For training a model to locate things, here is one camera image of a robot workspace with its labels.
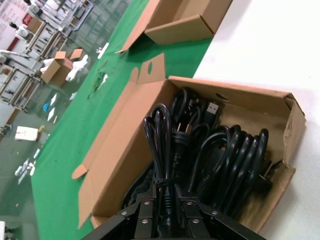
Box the green cloth shreds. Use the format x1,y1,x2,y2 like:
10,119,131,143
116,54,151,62
87,59,108,100

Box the wall information board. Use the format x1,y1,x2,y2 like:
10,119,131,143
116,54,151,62
0,0,30,51

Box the black coiled power cord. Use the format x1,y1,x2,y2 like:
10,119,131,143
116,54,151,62
120,164,156,213
187,124,275,218

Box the white packing wrap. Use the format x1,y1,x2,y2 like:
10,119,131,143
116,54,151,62
65,54,90,82

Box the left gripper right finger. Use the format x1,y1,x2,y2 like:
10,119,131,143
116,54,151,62
174,183,267,240

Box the cardboard carton with flaps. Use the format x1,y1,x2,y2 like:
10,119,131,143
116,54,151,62
39,48,85,87

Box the closed cardboard box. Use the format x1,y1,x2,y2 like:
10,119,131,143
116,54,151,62
26,17,43,33

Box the open brown cardboard box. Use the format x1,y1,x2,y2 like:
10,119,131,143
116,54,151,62
71,52,307,233
114,0,235,55

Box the black usb cable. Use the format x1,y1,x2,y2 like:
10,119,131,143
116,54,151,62
168,86,222,141

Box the black power cord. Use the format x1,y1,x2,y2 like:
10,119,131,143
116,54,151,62
142,103,193,240
120,164,156,213
187,124,275,218

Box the green tablecloth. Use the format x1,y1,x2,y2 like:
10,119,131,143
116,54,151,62
31,0,213,240

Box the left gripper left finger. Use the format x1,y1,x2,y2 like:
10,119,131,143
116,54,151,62
81,183,158,240

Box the white torn scrap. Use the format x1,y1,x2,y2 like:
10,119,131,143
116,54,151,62
98,73,109,88

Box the white humanoid robot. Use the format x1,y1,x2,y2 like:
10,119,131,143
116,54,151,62
8,21,30,40
23,0,43,13

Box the pipe frame rack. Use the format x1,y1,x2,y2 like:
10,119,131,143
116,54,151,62
24,17,68,61
0,62,42,111

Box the white paper bag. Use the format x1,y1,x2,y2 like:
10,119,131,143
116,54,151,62
14,126,40,142

